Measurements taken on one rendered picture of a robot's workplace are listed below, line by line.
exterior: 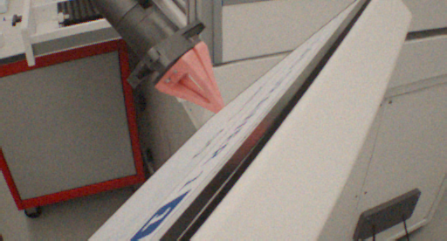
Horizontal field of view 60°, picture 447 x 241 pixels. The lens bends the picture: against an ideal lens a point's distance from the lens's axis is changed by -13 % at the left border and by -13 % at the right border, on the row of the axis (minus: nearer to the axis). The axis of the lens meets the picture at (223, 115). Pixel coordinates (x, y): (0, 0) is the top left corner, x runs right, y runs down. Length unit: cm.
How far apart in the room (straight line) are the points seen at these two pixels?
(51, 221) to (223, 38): 129
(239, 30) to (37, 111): 93
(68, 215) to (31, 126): 47
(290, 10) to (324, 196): 61
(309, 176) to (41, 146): 145
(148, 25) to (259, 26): 31
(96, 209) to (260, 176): 168
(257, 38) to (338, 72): 54
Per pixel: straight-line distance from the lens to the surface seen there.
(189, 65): 48
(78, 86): 148
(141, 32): 50
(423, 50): 108
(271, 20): 77
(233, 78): 79
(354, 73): 26
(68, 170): 168
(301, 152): 19
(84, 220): 181
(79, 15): 118
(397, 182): 138
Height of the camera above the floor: 131
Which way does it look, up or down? 35 degrees down
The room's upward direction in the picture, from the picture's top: straight up
